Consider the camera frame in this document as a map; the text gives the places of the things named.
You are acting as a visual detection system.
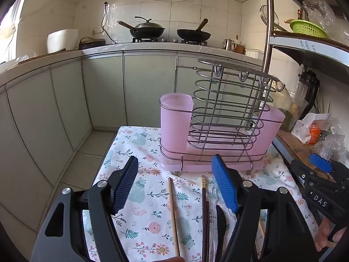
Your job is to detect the white plastic bag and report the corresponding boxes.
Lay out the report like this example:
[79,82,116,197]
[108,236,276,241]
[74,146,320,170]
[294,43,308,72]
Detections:
[292,112,340,145]

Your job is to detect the black plastic knife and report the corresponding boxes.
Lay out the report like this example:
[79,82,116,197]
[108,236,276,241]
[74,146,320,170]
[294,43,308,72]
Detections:
[215,206,227,262]

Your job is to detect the stainless steel kettle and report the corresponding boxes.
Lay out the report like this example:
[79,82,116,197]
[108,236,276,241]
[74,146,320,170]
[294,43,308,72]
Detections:
[221,38,237,52]

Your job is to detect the black wok with lid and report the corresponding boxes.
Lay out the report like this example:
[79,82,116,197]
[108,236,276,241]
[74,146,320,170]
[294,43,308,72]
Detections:
[117,16,166,39]

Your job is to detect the pink utensil holder wire rack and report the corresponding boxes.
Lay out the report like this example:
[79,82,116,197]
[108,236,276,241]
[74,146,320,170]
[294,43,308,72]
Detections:
[159,59,286,174]

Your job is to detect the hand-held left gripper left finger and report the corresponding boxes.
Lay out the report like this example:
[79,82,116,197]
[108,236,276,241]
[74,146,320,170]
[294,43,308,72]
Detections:
[30,155,139,262]

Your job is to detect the orange packet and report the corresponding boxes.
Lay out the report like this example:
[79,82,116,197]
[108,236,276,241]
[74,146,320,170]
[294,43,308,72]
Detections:
[309,124,322,144]

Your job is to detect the metal shelf rack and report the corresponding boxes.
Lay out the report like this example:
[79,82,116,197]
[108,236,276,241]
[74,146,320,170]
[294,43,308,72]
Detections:
[262,0,349,170]

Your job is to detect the floral tablecloth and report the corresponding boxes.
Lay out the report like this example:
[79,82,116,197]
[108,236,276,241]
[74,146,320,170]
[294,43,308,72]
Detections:
[82,126,319,262]

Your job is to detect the wire strainer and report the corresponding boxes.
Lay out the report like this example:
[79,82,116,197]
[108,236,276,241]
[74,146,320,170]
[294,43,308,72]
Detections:
[260,5,279,28]

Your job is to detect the kitchen counter cabinets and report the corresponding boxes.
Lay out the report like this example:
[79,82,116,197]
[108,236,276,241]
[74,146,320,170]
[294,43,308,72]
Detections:
[0,42,273,219]

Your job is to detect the black blender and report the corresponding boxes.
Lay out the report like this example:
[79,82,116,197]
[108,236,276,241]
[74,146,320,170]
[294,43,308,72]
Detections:
[296,69,320,112]

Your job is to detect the cardboard sheet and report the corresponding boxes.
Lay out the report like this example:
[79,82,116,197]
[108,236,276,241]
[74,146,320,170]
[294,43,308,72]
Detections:
[277,129,336,182]

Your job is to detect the white tray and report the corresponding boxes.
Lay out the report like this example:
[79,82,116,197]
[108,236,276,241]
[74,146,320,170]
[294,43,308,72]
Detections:
[245,48,266,59]

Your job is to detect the green plastic colander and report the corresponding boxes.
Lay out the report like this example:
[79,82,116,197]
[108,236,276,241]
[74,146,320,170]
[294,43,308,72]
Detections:
[289,19,329,39]

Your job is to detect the gas stove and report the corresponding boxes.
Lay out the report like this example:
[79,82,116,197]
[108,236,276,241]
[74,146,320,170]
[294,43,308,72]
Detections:
[132,37,208,45]

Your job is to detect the window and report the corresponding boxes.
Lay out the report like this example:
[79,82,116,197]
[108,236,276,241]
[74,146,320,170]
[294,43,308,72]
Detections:
[0,0,30,66]

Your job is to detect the plain dark chopstick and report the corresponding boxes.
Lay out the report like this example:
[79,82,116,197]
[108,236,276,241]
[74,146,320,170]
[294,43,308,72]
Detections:
[206,200,211,262]

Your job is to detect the dark countertop appliance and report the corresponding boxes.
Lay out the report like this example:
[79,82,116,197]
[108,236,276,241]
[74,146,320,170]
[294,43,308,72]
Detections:
[79,37,107,51]

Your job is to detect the black power cable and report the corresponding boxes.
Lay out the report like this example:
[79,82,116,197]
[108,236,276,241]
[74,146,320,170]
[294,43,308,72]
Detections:
[101,2,116,44]

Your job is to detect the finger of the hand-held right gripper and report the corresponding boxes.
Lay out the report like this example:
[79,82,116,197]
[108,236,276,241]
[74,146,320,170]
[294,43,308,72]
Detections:
[309,153,340,174]
[290,159,335,190]

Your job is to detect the white rice cooker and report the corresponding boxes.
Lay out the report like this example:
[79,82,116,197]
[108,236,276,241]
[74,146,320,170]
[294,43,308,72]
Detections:
[47,29,79,54]

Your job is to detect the dark chopstick with gold end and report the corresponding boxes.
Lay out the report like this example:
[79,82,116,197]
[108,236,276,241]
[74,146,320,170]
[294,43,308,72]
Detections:
[201,175,207,262]

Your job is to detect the clear plastic fork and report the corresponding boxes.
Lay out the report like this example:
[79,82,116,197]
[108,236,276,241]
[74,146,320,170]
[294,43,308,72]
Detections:
[209,184,220,262]

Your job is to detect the person's right hand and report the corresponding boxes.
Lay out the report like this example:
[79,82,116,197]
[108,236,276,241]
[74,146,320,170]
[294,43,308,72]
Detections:
[313,220,348,252]

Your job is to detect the crumpled clear plastic bag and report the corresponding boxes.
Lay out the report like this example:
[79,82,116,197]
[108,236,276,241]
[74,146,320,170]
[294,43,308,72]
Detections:
[318,131,349,167]

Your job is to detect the black wok with wooden handle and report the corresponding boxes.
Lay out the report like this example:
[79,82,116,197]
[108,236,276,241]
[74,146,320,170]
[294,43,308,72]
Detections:
[177,19,212,42]

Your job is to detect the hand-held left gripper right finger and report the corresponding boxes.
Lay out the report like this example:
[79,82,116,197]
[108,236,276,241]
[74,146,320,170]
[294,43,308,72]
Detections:
[211,154,319,262]

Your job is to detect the green plant leaves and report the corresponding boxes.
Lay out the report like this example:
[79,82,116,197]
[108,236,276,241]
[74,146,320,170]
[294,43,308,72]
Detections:
[313,95,332,115]

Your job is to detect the light wooden chopstick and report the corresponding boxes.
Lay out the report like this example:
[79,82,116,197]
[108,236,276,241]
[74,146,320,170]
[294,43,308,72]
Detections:
[168,177,181,257]

